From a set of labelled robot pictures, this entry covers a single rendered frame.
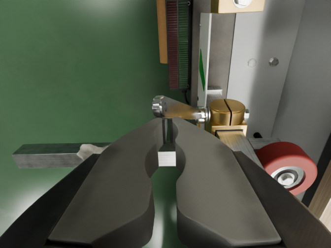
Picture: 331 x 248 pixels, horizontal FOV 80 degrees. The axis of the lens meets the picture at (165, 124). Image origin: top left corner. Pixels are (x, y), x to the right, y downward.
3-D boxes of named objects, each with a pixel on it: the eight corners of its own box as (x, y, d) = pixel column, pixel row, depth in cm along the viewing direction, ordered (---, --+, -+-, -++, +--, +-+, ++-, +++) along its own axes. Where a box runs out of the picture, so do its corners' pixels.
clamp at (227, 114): (202, 165, 37) (206, 186, 33) (206, 98, 31) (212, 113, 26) (232, 165, 37) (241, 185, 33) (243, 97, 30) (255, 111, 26)
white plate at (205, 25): (194, 135, 48) (200, 162, 40) (198, 12, 35) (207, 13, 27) (197, 135, 48) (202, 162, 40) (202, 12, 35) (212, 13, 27)
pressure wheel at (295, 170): (231, 152, 39) (252, 202, 29) (237, 116, 35) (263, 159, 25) (274, 151, 38) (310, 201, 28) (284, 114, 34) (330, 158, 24)
